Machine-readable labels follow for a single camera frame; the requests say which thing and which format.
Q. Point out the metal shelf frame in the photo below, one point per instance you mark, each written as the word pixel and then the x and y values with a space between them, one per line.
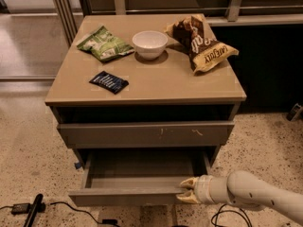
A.
pixel 218 12

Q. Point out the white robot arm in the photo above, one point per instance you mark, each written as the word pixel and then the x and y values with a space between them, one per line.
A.
pixel 244 190

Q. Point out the black power adapter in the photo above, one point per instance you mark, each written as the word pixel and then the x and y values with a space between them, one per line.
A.
pixel 20 208

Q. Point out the dark object at right edge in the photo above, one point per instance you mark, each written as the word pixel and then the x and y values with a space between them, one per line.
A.
pixel 295 112

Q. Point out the grey three-drawer cabinet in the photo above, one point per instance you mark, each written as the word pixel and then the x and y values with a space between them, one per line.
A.
pixel 160 90

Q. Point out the brown yellow chip bag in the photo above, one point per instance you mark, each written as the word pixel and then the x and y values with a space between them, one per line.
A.
pixel 204 51

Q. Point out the grey top drawer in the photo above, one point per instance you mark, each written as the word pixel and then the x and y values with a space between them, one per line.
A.
pixel 146 135

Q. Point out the white bowl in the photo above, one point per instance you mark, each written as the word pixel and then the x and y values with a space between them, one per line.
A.
pixel 150 44

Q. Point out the grey drawer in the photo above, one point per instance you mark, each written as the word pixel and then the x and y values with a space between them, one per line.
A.
pixel 134 176
pixel 146 135

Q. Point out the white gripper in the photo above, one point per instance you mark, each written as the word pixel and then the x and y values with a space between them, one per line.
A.
pixel 202 189

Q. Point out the green snack bag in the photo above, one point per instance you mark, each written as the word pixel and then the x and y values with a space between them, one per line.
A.
pixel 103 45

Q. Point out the dark blue snack packet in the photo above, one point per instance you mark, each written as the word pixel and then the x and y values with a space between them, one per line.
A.
pixel 109 82

